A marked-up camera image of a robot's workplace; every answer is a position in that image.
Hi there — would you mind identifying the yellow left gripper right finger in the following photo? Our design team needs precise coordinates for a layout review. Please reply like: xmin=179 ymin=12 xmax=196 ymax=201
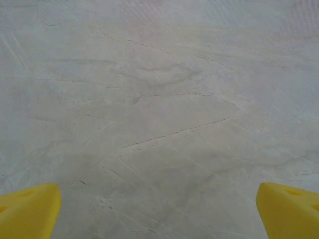
xmin=256 ymin=182 xmax=319 ymax=239

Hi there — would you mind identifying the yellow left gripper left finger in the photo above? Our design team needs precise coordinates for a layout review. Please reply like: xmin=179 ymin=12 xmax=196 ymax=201
xmin=0 ymin=183 xmax=62 ymax=239

